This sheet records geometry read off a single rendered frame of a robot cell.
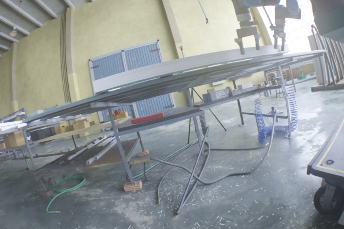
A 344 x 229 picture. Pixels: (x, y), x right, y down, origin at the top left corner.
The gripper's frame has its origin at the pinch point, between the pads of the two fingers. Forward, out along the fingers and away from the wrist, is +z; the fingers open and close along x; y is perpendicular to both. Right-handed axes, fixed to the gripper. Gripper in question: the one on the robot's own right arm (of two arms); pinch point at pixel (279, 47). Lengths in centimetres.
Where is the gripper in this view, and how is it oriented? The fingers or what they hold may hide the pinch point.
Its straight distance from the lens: 123.5
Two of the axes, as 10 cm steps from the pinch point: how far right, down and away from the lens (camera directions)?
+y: 4.0, 3.1, -8.6
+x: 9.2, -1.1, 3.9
